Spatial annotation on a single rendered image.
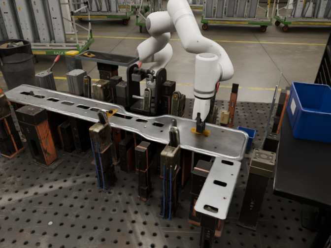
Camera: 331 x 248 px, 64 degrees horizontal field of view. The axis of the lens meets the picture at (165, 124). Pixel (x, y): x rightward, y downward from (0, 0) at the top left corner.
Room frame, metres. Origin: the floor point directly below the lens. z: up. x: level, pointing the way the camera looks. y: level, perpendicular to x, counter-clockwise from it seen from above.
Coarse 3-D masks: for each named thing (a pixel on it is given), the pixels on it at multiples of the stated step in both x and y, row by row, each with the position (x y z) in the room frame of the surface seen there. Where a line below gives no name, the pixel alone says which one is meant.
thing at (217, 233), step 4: (216, 180) 0.71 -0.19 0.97; (216, 184) 0.71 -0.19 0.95; (220, 184) 0.70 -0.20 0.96; (224, 184) 0.70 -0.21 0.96; (220, 220) 0.70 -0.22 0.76; (224, 220) 0.74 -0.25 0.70; (220, 224) 0.70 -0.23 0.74; (216, 228) 0.70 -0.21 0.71; (220, 228) 0.70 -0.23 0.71; (216, 232) 0.68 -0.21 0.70; (220, 232) 0.68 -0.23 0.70; (216, 236) 0.67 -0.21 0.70; (220, 236) 0.67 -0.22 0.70
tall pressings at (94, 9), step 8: (72, 0) 8.58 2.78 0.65; (80, 0) 8.58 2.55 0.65; (88, 0) 9.04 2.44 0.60; (96, 0) 8.98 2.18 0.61; (104, 0) 8.75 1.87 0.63; (112, 0) 8.70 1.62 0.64; (72, 8) 8.53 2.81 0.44; (96, 8) 8.74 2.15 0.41; (104, 8) 8.70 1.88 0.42; (112, 8) 8.68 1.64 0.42
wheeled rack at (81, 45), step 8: (80, 8) 5.16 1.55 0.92; (88, 8) 5.63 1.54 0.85; (72, 16) 4.71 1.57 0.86; (88, 16) 5.63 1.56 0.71; (88, 32) 5.46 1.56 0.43; (72, 40) 5.28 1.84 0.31; (80, 40) 5.28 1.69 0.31; (88, 40) 5.33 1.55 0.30; (32, 48) 4.82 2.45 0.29; (40, 48) 4.82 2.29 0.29; (48, 48) 4.81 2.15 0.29; (56, 48) 4.79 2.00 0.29; (64, 48) 4.80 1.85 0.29; (72, 48) 4.80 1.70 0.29; (80, 48) 4.82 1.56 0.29; (88, 48) 5.54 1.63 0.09
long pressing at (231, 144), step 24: (24, 96) 1.34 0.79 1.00; (48, 96) 1.34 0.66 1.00; (72, 96) 1.34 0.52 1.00; (96, 120) 1.09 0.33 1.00; (120, 120) 1.08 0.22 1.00; (168, 120) 1.09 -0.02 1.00; (192, 120) 1.08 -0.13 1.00; (192, 144) 0.89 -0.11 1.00; (216, 144) 0.89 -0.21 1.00; (240, 144) 0.89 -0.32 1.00
